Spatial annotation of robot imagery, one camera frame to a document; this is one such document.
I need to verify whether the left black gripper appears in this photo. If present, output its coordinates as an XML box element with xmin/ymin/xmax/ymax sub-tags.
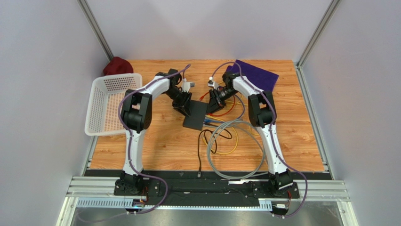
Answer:
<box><xmin>165</xmin><ymin>89</ymin><xmax>193</xmax><ymax>117</ymax></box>

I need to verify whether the orange network cable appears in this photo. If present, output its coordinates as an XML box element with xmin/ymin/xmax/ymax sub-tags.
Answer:
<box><xmin>199</xmin><ymin>90</ymin><xmax>236</xmax><ymax>118</ymax></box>

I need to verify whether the black network switch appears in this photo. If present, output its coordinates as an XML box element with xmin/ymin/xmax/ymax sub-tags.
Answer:
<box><xmin>183</xmin><ymin>100</ymin><xmax>208</xmax><ymax>131</ymax></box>

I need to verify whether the yellow network cable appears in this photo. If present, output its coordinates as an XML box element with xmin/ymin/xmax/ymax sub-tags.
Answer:
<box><xmin>202</xmin><ymin>94</ymin><xmax>261</xmax><ymax>155</ymax></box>

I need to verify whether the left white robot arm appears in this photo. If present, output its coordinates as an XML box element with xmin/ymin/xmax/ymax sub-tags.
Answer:
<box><xmin>114</xmin><ymin>69</ymin><xmax>192</xmax><ymax>196</ymax></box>

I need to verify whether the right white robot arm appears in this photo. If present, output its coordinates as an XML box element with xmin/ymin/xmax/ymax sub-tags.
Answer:
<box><xmin>208</xmin><ymin>72</ymin><xmax>294</xmax><ymax>197</ymax></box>

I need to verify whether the purple cloth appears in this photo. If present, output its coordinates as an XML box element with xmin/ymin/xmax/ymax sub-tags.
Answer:
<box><xmin>235</xmin><ymin>60</ymin><xmax>279</xmax><ymax>92</ymax></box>

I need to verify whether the dark red cloth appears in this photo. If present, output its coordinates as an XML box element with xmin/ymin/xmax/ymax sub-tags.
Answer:
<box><xmin>103</xmin><ymin>56</ymin><xmax>134</xmax><ymax>76</ymax></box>

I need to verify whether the white plastic basket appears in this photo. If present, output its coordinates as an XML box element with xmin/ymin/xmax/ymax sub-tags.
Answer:
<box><xmin>84</xmin><ymin>73</ymin><xmax>143</xmax><ymax>137</ymax></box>

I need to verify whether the blue network cable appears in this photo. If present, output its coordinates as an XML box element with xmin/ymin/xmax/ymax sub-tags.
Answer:
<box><xmin>203</xmin><ymin>94</ymin><xmax>246</xmax><ymax>125</ymax></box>

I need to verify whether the grey network cable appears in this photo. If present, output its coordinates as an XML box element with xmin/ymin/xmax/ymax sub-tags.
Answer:
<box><xmin>207</xmin><ymin>119</ymin><xmax>270</xmax><ymax>180</ymax></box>

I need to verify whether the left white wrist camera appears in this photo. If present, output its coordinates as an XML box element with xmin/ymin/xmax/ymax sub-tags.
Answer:
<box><xmin>181</xmin><ymin>80</ymin><xmax>195</xmax><ymax>93</ymax></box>

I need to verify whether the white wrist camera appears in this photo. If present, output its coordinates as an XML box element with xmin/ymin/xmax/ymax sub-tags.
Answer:
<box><xmin>181</xmin><ymin>80</ymin><xmax>195</xmax><ymax>93</ymax></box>
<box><xmin>208</xmin><ymin>76</ymin><xmax>220</xmax><ymax>90</ymax></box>

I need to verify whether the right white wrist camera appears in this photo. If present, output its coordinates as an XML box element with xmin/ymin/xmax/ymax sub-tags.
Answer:
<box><xmin>208</xmin><ymin>76</ymin><xmax>220</xmax><ymax>90</ymax></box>

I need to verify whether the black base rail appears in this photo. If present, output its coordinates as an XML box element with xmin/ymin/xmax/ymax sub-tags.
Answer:
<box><xmin>113</xmin><ymin>170</ymin><xmax>300</xmax><ymax>207</ymax></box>

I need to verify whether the aluminium frame rail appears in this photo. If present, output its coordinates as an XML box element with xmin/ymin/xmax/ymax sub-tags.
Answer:
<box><xmin>66</xmin><ymin>177</ymin><xmax>350</xmax><ymax>211</ymax></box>

